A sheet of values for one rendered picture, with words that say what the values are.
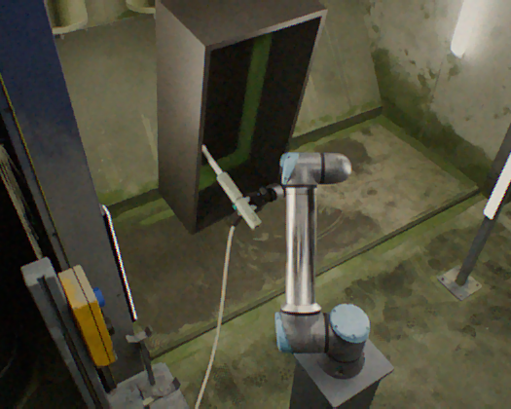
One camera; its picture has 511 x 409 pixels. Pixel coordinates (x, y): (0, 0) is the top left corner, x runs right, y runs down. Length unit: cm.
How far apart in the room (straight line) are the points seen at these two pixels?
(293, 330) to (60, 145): 100
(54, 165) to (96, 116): 190
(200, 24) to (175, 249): 167
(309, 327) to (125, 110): 212
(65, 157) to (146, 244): 183
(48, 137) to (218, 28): 80
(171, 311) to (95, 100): 144
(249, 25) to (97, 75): 165
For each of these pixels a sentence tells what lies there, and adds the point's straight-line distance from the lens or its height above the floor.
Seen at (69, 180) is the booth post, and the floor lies 147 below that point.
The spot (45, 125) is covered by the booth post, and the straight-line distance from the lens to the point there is 147.
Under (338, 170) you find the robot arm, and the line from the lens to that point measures 184.
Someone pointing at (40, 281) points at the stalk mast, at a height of 162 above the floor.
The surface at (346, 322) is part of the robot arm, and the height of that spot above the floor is 91.
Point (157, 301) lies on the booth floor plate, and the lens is 300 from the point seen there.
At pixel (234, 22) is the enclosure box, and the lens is 200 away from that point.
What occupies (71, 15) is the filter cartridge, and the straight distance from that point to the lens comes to 303.
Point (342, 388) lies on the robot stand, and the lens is 204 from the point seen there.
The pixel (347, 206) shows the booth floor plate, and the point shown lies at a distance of 356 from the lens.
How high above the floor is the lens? 243
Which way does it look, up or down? 44 degrees down
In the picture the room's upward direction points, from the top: 1 degrees clockwise
